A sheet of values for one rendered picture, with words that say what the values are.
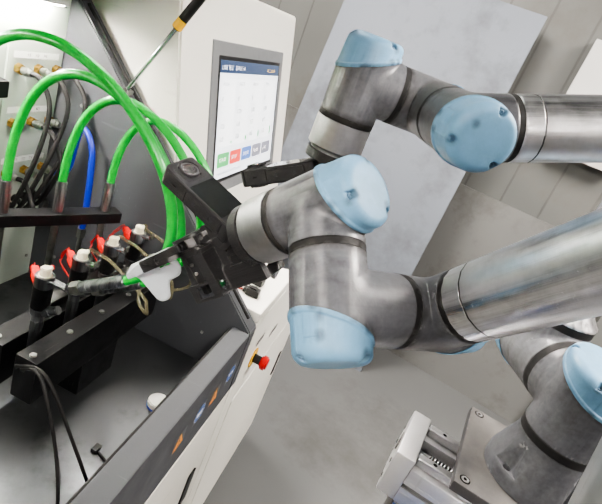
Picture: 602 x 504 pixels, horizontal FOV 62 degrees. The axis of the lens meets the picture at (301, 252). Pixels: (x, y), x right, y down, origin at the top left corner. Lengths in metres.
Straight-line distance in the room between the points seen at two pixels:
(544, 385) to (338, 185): 0.52
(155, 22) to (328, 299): 0.75
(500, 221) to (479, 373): 0.89
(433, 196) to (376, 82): 2.01
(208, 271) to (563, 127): 0.41
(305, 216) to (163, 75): 0.65
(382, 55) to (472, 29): 2.10
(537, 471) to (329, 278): 0.53
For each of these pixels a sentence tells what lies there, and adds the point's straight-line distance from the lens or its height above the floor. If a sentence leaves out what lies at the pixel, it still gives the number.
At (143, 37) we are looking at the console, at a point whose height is 1.41.
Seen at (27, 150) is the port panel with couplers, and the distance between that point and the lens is 1.14.
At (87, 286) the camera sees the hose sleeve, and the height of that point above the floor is 1.12.
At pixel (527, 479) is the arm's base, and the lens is 0.88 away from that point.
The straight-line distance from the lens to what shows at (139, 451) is 0.79.
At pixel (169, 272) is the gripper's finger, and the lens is 0.64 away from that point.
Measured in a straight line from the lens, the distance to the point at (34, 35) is 0.75.
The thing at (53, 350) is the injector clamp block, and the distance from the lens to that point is 0.87.
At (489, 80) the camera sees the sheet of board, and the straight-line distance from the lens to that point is 2.68.
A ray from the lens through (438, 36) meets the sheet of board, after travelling 2.75.
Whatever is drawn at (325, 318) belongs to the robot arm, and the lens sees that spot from 0.43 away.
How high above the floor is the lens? 1.54
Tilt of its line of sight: 23 degrees down
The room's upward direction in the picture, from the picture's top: 22 degrees clockwise
